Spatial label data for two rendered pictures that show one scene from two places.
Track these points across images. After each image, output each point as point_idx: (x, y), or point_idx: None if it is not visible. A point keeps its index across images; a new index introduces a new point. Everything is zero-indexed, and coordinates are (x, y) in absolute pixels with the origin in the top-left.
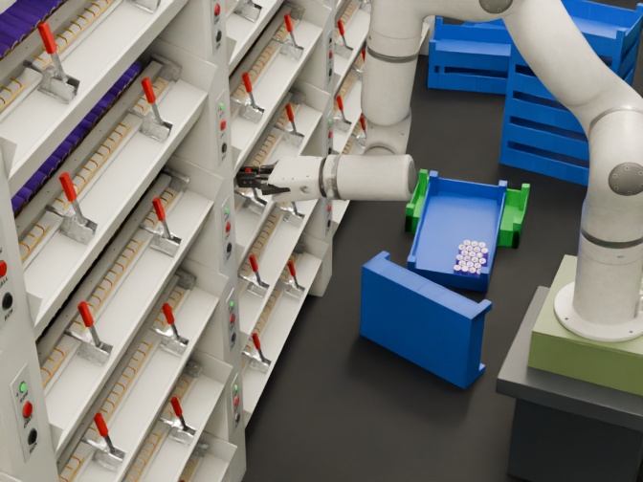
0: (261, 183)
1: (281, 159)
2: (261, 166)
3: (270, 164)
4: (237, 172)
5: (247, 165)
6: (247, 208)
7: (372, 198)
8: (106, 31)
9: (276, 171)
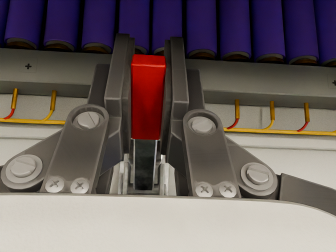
0: (12, 161)
1: (296, 219)
2: (207, 117)
3: (228, 156)
4: (122, 35)
5: (303, 92)
6: (124, 163)
7: None
8: None
9: (57, 229)
